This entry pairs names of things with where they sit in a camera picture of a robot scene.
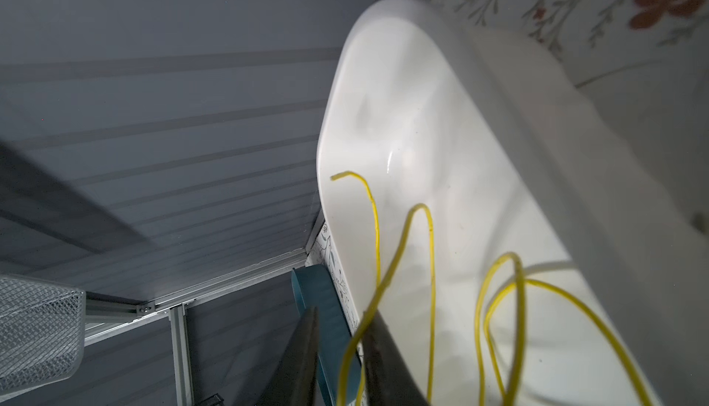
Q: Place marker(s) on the white plastic tub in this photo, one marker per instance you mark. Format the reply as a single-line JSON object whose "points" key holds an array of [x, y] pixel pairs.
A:
{"points": [[461, 144]]}

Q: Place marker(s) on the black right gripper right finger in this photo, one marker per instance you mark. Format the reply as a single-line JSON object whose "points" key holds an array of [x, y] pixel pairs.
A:
{"points": [[388, 381]]}

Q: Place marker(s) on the white wire wall basket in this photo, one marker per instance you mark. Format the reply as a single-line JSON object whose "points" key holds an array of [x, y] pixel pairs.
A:
{"points": [[42, 334]]}

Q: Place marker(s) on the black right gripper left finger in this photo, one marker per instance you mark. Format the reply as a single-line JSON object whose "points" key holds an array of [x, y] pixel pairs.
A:
{"points": [[293, 382]]}

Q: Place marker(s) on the teal plastic tub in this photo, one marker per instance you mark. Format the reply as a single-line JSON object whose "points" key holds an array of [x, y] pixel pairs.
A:
{"points": [[313, 287]]}

